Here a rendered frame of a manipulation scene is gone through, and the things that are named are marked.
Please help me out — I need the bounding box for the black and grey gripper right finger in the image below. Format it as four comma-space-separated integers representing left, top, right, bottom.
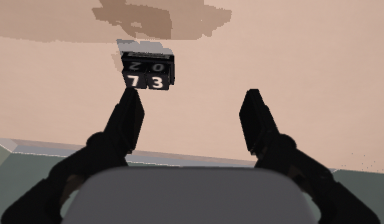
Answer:
239, 89, 381, 224

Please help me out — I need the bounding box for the black number cube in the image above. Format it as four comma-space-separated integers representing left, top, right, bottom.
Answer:
146, 63, 171, 91
122, 61, 148, 89

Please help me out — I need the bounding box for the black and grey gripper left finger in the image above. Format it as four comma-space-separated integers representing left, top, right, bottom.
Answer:
0, 87, 145, 224

